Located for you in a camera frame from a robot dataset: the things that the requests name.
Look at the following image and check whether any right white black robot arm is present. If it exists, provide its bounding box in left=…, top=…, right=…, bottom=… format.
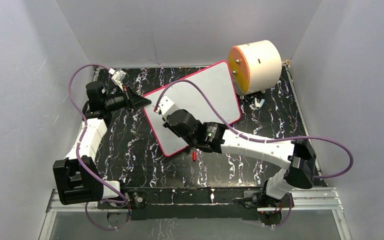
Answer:
left=162, top=109, right=316, bottom=208

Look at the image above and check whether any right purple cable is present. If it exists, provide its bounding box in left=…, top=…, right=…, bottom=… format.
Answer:
left=153, top=78, right=355, bottom=228

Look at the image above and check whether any cream cylinder with orange face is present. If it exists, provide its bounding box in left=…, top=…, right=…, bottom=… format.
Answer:
left=227, top=40, right=282, bottom=96

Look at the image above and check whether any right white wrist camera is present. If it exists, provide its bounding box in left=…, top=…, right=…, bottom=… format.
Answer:
left=155, top=95, right=180, bottom=120

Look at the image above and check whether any black whiteboard foot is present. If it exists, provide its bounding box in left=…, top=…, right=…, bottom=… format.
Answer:
left=185, top=147, right=191, bottom=155

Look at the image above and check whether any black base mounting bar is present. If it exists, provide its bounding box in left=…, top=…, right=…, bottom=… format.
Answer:
left=95, top=186, right=284, bottom=222

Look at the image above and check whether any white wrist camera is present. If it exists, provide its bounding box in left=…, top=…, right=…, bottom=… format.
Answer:
left=155, top=95, right=180, bottom=120
left=108, top=68, right=126, bottom=89

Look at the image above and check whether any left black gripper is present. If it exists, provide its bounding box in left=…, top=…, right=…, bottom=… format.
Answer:
left=104, top=85, right=152, bottom=114

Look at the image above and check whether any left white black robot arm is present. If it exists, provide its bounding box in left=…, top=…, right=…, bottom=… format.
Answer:
left=52, top=81, right=152, bottom=208

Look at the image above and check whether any red marker cap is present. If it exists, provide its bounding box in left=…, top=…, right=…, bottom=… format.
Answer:
left=192, top=151, right=197, bottom=162

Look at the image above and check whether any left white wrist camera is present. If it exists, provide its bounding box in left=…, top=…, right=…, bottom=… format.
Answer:
left=108, top=68, right=126, bottom=89

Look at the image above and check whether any small white clip object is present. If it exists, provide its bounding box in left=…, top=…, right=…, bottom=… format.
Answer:
left=249, top=97, right=265, bottom=111

